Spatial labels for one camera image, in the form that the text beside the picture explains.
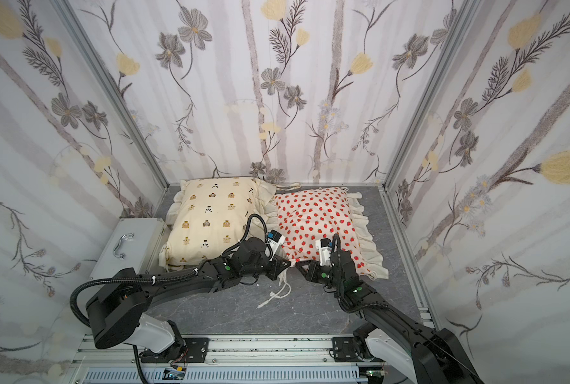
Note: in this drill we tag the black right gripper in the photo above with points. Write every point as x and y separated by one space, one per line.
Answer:
318 271

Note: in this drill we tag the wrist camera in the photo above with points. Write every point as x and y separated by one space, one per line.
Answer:
275 240
324 247

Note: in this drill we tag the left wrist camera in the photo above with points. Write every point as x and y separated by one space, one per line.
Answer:
275 240

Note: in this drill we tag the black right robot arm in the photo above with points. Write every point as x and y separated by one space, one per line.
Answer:
436 356

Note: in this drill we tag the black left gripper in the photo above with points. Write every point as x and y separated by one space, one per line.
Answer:
275 262

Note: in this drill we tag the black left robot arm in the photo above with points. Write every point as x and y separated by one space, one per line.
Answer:
114 308

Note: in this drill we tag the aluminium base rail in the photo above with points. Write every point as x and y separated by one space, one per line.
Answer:
315 358

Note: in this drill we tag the strawberry print ruffled pillow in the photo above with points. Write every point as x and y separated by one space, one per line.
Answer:
308 216

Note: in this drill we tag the silver aluminium case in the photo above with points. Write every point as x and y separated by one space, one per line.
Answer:
135 243

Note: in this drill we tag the cream animal print pillow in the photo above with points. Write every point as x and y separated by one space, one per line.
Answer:
210 215

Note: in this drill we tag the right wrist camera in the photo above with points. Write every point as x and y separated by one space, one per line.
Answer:
324 247

